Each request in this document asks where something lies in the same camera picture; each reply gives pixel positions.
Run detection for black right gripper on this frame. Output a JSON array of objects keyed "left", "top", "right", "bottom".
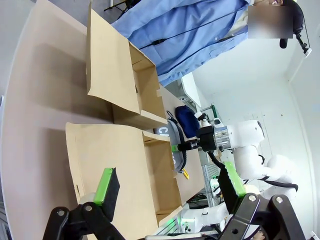
[{"left": 171, "top": 125, "right": 216, "bottom": 153}]

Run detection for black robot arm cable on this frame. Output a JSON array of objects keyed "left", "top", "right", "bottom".
[{"left": 207, "top": 150, "right": 226, "bottom": 171}]

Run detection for person in blue shirt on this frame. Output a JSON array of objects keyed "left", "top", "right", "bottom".
[{"left": 111, "top": 0, "right": 305, "bottom": 87}]

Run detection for thin black microphone cable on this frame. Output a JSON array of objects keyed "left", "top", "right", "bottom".
[{"left": 138, "top": 6, "right": 248, "bottom": 50}]

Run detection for cardboard box with long flap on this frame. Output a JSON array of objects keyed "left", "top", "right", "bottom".
[{"left": 65, "top": 121, "right": 191, "bottom": 228}]

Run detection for grey cap with letter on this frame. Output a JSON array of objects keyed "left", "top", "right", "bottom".
[{"left": 152, "top": 111, "right": 189, "bottom": 175}]

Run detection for black headset with microphone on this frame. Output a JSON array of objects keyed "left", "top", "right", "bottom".
[{"left": 279, "top": 0, "right": 312, "bottom": 59}]

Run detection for aluminium profile frame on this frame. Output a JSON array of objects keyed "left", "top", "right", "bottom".
[{"left": 159, "top": 149, "right": 222, "bottom": 236}]

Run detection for white panel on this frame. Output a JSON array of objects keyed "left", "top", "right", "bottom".
[{"left": 181, "top": 73, "right": 201, "bottom": 107}]

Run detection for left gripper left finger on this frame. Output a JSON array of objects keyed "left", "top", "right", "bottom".
[{"left": 42, "top": 166, "right": 126, "bottom": 240}]

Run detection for cardboard box with wide flap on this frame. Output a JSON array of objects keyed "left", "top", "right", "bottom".
[{"left": 85, "top": 0, "right": 168, "bottom": 131}]

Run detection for green clamp fixture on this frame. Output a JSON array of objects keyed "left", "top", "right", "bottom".
[{"left": 201, "top": 104, "right": 219, "bottom": 121}]

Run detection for black tripod stand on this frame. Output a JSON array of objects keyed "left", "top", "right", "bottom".
[{"left": 103, "top": 0, "right": 136, "bottom": 13}]

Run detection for blue fabric pouch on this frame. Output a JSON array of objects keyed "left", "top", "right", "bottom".
[{"left": 174, "top": 105, "right": 201, "bottom": 139}]

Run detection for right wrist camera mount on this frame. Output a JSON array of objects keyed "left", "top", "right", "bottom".
[{"left": 194, "top": 112, "right": 211, "bottom": 130}]

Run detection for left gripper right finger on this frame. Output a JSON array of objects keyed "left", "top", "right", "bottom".
[{"left": 217, "top": 161, "right": 307, "bottom": 240}]

